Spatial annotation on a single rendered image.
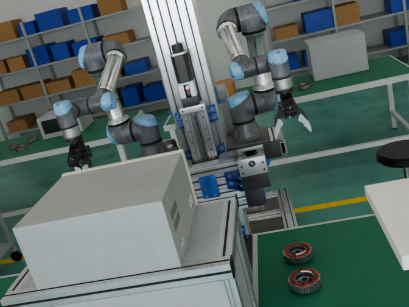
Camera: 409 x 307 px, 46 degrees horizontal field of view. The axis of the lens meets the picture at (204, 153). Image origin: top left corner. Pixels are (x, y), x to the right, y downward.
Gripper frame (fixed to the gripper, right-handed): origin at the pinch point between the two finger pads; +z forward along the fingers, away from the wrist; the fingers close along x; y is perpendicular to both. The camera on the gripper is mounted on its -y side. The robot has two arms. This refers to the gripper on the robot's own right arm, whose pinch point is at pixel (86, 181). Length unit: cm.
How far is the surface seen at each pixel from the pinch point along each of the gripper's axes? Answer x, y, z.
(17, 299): -1, -76, 4
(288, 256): -77, -27, 37
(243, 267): -63, -53, 22
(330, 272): -91, -38, 40
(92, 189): -24, -56, -16
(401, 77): -197, 214, 42
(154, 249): -43, -76, -3
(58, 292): -13, -77, 4
